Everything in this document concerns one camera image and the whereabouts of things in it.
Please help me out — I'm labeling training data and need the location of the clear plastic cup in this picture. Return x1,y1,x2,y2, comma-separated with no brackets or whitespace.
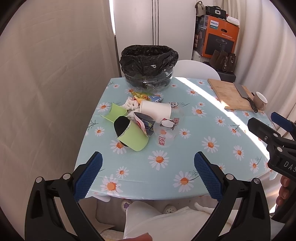
154,105,185,148

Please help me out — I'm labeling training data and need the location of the white paper cup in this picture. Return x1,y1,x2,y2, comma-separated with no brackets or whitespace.
140,100,171,122

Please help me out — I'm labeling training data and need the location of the green foam sheet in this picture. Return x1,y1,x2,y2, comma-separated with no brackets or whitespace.
101,103,127,123

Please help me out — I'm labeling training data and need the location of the pink blue snack wrapper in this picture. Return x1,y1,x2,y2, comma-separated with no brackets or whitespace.
133,112,155,137

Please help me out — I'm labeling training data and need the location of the white tissue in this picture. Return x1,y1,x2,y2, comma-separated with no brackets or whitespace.
121,97,140,111

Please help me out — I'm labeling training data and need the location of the yellow green snack wrapper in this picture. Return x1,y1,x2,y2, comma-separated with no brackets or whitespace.
132,92,163,104

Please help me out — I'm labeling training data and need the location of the black sponge cloth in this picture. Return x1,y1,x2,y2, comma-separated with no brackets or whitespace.
113,116,131,147

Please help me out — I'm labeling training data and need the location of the right hand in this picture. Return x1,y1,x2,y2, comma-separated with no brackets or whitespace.
276,176,290,206

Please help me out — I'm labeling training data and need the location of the beige ceramic mug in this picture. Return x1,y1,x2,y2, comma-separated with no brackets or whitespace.
253,91,268,111

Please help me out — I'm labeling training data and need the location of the daisy print tablecloth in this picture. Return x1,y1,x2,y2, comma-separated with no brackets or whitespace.
76,77,280,200

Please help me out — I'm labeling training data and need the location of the cleaver knife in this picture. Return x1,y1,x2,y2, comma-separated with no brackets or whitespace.
234,83,258,113

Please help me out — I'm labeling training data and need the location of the black suitcase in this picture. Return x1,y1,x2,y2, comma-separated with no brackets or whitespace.
203,61,236,83

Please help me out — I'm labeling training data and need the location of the brown leather bag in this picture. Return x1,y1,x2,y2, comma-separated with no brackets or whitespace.
209,50,236,73

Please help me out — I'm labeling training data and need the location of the white chair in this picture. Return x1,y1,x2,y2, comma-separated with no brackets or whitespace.
173,60,221,80

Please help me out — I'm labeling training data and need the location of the orange Philips box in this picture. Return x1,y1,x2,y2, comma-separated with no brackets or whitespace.
193,15,239,58

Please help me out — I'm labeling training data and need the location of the white case on box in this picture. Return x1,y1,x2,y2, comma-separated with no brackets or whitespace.
226,16,240,26

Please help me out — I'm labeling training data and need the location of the beige handbag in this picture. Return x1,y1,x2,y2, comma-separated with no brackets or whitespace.
195,1,206,17

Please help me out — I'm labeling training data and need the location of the clear bin with black bag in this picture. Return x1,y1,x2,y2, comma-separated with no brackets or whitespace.
119,45,179,93

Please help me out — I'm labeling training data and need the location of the white wardrobe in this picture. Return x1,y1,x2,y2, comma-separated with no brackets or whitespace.
112,0,197,78

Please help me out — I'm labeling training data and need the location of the black camera bag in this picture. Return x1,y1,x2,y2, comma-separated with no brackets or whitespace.
205,6,228,20

